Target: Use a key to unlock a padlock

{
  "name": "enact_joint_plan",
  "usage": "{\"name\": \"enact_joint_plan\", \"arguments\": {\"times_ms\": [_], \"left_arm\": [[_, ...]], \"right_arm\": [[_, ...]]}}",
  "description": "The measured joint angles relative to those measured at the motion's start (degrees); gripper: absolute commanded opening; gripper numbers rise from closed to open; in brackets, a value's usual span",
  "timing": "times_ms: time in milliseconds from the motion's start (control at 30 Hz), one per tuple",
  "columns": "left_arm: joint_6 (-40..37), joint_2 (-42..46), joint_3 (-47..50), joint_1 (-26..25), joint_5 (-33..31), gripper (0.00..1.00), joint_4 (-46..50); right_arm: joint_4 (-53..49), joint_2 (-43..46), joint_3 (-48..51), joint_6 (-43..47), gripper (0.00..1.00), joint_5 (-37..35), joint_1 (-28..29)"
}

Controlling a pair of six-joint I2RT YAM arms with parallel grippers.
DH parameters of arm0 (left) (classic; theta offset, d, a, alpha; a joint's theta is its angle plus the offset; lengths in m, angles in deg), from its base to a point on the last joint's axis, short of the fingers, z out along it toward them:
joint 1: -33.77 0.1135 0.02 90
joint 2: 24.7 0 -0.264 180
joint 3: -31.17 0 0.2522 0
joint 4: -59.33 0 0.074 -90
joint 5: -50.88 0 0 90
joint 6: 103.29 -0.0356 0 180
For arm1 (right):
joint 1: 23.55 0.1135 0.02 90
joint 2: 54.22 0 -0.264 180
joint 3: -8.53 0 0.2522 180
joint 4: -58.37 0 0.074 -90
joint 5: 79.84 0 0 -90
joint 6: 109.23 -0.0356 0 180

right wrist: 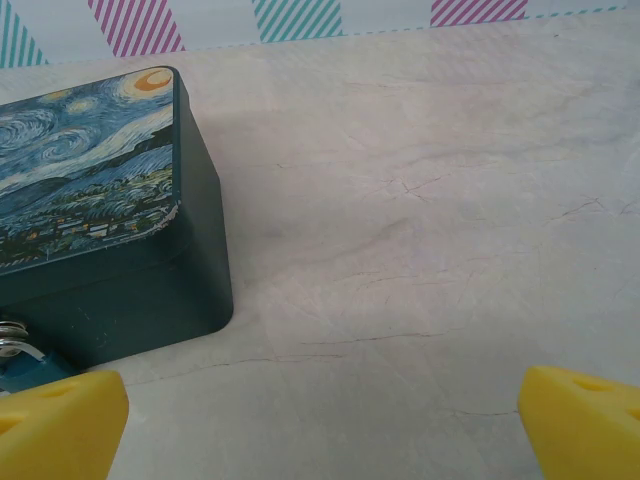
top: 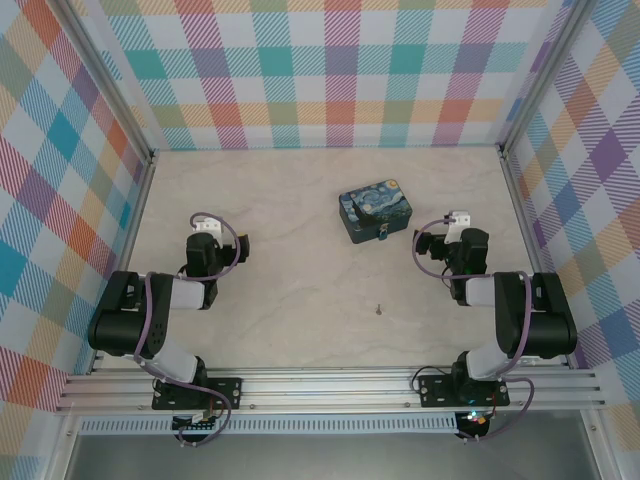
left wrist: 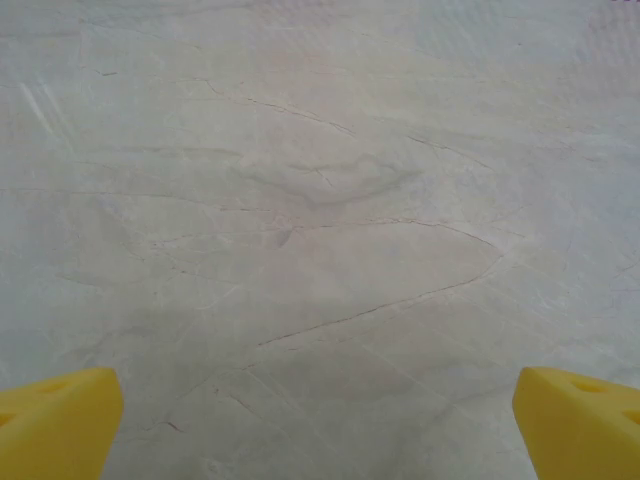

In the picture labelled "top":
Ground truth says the starry night print box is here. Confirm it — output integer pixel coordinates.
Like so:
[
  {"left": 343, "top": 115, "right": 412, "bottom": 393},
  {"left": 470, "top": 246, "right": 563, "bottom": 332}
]
[{"left": 338, "top": 176, "right": 415, "bottom": 246}]

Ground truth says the grey metal shelf panel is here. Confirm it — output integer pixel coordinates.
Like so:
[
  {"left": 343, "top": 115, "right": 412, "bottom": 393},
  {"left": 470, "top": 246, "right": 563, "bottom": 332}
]
[{"left": 49, "top": 424, "right": 621, "bottom": 480}]

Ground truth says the purple right wrist cable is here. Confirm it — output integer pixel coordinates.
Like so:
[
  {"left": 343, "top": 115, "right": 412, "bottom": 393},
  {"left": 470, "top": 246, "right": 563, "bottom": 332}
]
[{"left": 411, "top": 215, "right": 454, "bottom": 279}]

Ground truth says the purple wrist cable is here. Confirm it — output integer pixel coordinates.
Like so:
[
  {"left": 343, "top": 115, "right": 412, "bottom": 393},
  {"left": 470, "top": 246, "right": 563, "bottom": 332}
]
[
  {"left": 411, "top": 215, "right": 454, "bottom": 279},
  {"left": 177, "top": 212, "right": 240, "bottom": 280}
]

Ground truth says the purple left wrist cable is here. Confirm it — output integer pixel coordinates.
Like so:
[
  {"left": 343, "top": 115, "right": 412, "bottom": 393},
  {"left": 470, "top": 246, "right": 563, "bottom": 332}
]
[{"left": 177, "top": 212, "right": 240, "bottom": 280}]

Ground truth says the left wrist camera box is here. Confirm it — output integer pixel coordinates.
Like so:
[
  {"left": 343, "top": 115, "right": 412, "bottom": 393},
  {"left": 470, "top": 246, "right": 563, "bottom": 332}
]
[{"left": 193, "top": 218, "right": 222, "bottom": 246}]

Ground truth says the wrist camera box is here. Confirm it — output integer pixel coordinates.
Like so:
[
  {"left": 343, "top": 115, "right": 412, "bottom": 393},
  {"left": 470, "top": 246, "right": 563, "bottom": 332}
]
[
  {"left": 446, "top": 209, "right": 472, "bottom": 245},
  {"left": 193, "top": 218, "right": 222, "bottom": 246}
]

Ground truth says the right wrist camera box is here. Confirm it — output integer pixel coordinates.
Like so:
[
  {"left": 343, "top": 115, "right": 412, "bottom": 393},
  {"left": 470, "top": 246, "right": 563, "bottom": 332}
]
[{"left": 446, "top": 209, "right": 472, "bottom": 245}]

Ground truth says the aluminium table edge rail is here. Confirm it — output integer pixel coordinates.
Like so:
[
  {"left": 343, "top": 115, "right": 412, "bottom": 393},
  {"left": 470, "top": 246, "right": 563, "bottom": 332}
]
[
  {"left": 88, "top": 149, "right": 159, "bottom": 374},
  {"left": 499, "top": 146, "right": 572, "bottom": 369}
]

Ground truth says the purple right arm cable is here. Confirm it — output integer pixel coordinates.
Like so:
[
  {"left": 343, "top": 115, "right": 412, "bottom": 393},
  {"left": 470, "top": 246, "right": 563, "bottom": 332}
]
[{"left": 457, "top": 270, "right": 536, "bottom": 444}]

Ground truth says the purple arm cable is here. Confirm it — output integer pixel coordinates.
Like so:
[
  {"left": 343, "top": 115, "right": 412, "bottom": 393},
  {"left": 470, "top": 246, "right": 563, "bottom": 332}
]
[
  {"left": 457, "top": 270, "right": 536, "bottom": 444},
  {"left": 132, "top": 272, "right": 234, "bottom": 448}
]

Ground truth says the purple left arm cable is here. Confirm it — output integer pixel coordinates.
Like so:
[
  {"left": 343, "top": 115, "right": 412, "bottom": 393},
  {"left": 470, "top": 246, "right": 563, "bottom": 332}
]
[{"left": 132, "top": 272, "right": 234, "bottom": 448}]

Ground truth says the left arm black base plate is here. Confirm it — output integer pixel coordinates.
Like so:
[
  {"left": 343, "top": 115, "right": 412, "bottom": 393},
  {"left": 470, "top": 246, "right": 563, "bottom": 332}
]
[{"left": 152, "top": 377, "right": 244, "bottom": 412}]

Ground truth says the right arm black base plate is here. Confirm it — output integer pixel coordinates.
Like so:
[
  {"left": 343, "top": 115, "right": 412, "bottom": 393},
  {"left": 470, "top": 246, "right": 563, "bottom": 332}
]
[{"left": 417, "top": 375, "right": 511, "bottom": 409}]

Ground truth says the long aluminium mounting rail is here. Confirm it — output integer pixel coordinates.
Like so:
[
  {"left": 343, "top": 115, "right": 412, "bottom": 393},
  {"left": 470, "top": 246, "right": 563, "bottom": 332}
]
[{"left": 54, "top": 366, "right": 609, "bottom": 414}]

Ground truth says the white slotted cable duct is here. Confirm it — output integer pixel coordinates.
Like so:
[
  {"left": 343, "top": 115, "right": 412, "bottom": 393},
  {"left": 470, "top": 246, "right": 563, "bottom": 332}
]
[{"left": 79, "top": 412, "right": 459, "bottom": 435}]

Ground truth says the aluminium corner post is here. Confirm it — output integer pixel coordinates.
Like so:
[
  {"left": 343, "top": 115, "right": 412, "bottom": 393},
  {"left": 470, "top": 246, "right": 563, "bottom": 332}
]
[
  {"left": 499, "top": 0, "right": 595, "bottom": 152},
  {"left": 58, "top": 0, "right": 157, "bottom": 162}
]

